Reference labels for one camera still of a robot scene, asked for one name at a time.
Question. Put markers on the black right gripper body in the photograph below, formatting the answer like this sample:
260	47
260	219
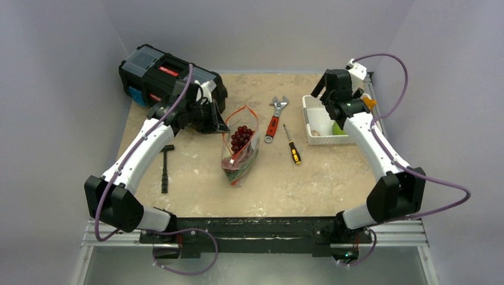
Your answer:
326	88

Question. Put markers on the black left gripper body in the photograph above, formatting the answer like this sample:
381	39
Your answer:
201	116

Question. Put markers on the clear zip top bag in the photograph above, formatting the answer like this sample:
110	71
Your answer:
237	166

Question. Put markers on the purple toy grapes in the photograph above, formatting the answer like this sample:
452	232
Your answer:
240	138

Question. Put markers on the orange toy pepper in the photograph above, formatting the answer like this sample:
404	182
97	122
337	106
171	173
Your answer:
370	103

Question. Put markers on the white plastic basket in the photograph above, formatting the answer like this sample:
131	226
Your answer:
317	118

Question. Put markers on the brown toy mushroom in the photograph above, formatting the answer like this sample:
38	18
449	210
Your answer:
315	133

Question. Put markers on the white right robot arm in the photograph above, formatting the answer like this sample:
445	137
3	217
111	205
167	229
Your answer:
399	188

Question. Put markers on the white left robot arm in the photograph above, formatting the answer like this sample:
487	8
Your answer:
111	196

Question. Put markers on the green toy cabbage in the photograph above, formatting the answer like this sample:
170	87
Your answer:
337	130

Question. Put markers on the black plastic toolbox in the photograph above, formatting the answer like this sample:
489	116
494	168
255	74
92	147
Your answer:
150	76

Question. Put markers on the yellow black screwdriver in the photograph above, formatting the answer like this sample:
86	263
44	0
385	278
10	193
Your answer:
294	152

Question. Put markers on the black hammer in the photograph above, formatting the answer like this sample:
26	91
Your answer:
165	177

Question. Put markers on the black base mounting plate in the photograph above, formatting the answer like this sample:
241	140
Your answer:
323	236

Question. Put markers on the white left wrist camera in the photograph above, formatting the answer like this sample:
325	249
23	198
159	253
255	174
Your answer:
206	89

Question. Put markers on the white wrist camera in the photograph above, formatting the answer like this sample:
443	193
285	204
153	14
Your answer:
206	89
357	73

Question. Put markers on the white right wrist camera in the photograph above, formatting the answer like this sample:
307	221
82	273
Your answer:
357	73

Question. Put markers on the red handled adjustable wrench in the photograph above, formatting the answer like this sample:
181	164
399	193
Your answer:
274	122

